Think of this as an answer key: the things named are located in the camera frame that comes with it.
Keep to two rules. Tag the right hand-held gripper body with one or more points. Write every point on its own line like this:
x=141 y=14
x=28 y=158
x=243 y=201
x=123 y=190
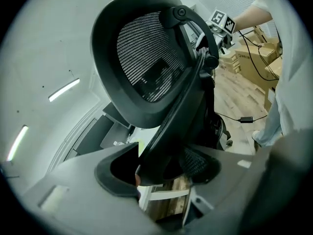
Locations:
x=217 y=17

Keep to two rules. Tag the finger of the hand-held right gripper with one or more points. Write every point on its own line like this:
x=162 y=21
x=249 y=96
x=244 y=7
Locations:
x=200 y=40

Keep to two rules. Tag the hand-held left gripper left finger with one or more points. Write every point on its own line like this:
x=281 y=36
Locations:
x=80 y=204

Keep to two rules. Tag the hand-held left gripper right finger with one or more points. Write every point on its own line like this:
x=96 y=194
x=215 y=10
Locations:
x=239 y=192

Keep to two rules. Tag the black mesh office chair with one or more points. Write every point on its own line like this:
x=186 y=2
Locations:
x=146 y=57

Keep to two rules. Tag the person's right forearm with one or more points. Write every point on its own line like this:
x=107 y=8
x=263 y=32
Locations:
x=254 y=16

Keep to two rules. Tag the stack of small cardboard boxes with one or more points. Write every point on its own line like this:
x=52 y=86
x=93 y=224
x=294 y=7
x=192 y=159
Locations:
x=231 y=62

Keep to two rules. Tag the person's right printed sleeve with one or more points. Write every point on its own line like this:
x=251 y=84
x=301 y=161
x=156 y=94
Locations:
x=260 y=4

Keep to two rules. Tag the large cardboard box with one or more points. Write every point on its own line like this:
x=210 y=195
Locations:
x=254 y=65

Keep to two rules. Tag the black power adapter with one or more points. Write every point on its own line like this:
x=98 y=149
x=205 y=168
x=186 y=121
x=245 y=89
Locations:
x=247 y=119

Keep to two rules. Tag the person's jeans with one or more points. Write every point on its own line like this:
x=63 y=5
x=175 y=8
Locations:
x=271 y=126

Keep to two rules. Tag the small black monitor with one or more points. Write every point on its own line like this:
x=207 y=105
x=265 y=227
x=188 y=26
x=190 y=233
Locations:
x=117 y=136

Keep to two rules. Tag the ceiling light strip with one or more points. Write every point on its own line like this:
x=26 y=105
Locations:
x=64 y=90
x=17 y=143

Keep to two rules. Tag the large black monitor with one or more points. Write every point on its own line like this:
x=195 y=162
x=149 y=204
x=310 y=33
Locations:
x=115 y=114

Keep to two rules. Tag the person's grey top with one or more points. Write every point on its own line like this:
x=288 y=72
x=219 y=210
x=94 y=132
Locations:
x=298 y=82

